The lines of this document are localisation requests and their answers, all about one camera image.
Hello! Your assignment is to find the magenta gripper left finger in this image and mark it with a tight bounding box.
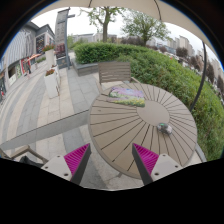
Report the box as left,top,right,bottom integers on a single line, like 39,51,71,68
42,144,91,185

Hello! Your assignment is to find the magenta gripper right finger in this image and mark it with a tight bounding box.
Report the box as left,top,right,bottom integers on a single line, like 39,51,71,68
132,143,182,185

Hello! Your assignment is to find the grey computer mouse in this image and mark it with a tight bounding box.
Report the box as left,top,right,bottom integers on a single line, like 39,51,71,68
157,123,172,135

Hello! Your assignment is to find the brown chair at left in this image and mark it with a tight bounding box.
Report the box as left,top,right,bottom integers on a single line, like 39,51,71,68
0,145,48,168

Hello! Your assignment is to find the round brown slatted table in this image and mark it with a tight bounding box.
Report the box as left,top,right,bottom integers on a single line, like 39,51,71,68
89,83,197,178

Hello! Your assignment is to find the white planter box near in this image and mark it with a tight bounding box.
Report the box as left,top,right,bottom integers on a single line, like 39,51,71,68
44,69,59,98

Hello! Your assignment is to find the white planter box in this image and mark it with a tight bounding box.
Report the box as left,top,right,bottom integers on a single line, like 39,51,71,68
42,44,54,68
44,69,59,98

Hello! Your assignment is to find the green hedge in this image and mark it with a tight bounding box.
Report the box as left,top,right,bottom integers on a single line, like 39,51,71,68
73,42,224,161

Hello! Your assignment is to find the white planter box far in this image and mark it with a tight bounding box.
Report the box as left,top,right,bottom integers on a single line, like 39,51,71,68
42,44,54,68

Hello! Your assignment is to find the dark curved umbrella pole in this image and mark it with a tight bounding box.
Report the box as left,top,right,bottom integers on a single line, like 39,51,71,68
190,45,207,112

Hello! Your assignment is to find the tall grey sign pylon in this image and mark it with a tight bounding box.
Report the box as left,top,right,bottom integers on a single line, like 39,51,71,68
55,8,72,69

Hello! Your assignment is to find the tree with dark trunk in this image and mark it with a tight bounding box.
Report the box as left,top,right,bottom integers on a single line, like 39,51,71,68
80,6,125,42

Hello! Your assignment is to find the beige patio umbrella canopy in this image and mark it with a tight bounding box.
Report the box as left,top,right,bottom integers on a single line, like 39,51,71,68
33,0,214,54

